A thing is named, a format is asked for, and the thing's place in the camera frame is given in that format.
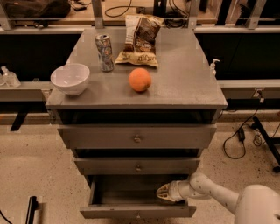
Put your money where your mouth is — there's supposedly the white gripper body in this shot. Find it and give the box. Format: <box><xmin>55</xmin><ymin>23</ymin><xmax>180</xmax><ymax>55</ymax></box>
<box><xmin>168</xmin><ymin>180</ymin><xmax>187</xmax><ymax>201</ymax></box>

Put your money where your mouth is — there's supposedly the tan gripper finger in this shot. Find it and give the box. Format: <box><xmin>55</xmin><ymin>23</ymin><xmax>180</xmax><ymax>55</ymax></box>
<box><xmin>157</xmin><ymin>194</ymin><xmax>175</xmax><ymax>202</ymax></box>
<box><xmin>157</xmin><ymin>184</ymin><xmax>170</xmax><ymax>195</ymax></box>

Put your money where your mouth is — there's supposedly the grey bottom drawer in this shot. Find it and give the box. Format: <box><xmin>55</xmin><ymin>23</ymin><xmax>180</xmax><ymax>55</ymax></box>
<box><xmin>80</xmin><ymin>174</ymin><xmax>196</xmax><ymax>219</ymax></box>

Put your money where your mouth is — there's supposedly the grey drawer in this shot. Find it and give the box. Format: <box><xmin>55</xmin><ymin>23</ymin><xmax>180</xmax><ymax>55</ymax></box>
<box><xmin>58</xmin><ymin>124</ymin><xmax>217</xmax><ymax>149</ymax></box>
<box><xmin>80</xmin><ymin>174</ymin><xmax>196</xmax><ymax>219</ymax></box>
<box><xmin>74</xmin><ymin>157</ymin><xmax>200</xmax><ymax>175</ymax></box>

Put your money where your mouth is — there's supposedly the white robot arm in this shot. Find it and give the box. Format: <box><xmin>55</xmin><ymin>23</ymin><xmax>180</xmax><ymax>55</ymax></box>
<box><xmin>157</xmin><ymin>172</ymin><xmax>280</xmax><ymax>224</ymax></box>

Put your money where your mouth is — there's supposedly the grey drawer cabinet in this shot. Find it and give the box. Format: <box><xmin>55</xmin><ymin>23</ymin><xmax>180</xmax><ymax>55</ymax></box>
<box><xmin>45</xmin><ymin>26</ymin><xmax>228</xmax><ymax>185</ymax></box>

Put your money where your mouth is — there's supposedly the grey middle drawer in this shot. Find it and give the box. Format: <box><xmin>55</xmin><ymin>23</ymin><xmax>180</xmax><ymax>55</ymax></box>
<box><xmin>74</xmin><ymin>157</ymin><xmax>200</xmax><ymax>175</ymax></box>

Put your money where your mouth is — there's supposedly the grey top drawer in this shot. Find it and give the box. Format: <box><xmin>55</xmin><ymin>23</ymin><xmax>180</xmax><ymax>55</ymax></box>
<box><xmin>58</xmin><ymin>124</ymin><xmax>217</xmax><ymax>149</ymax></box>

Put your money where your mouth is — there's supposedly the black stand leg right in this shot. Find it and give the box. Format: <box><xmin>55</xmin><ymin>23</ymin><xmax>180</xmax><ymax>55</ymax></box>
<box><xmin>253</xmin><ymin>116</ymin><xmax>280</xmax><ymax>173</ymax></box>

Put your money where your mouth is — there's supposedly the orange fruit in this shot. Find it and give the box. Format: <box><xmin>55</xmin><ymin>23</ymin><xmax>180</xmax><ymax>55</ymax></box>
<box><xmin>129</xmin><ymin>68</ymin><xmax>151</xmax><ymax>92</ymax></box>

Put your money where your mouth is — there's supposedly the white pump bottle right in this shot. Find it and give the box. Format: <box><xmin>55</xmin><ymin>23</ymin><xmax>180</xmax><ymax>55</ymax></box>
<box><xmin>210</xmin><ymin>59</ymin><xmax>221</xmax><ymax>76</ymax></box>

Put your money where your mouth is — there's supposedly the black bar on floor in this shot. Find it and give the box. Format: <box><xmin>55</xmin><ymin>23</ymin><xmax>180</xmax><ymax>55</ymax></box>
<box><xmin>25</xmin><ymin>196</ymin><xmax>38</xmax><ymax>224</ymax></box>

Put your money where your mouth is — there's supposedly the white bowl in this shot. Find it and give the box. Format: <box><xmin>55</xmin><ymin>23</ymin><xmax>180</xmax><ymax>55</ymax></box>
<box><xmin>51</xmin><ymin>63</ymin><xmax>90</xmax><ymax>95</ymax></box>

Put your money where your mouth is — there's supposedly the silver drink can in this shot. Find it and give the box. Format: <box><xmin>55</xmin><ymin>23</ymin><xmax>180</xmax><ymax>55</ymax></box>
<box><xmin>95</xmin><ymin>34</ymin><xmax>114</xmax><ymax>72</ymax></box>

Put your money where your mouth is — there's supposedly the brown chip bag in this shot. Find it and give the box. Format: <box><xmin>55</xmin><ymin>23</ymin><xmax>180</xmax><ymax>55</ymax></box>
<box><xmin>115</xmin><ymin>14</ymin><xmax>164</xmax><ymax>67</ymax></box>

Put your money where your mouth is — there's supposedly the clear sanitizer bottle left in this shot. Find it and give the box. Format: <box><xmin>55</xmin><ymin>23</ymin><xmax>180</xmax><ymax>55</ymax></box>
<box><xmin>1</xmin><ymin>66</ymin><xmax>21</xmax><ymax>88</ymax></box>

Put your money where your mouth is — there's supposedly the black backpack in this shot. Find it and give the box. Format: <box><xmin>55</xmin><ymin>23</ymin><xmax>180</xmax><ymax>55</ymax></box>
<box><xmin>1</xmin><ymin>0</ymin><xmax>71</xmax><ymax>18</ymax></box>

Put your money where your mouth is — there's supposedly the black power cable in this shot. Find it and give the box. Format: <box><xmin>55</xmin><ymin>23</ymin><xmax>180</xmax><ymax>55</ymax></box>
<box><xmin>222</xmin><ymin>90</ymin><xmax>265</xmax><ymax>160</ymax></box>

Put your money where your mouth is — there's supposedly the black cable on shelf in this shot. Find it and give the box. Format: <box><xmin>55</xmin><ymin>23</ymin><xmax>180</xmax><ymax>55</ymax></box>
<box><xmin>104</xmin><ymin>0</ymin><xmax>146</xmax><ymax>18</ymax></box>

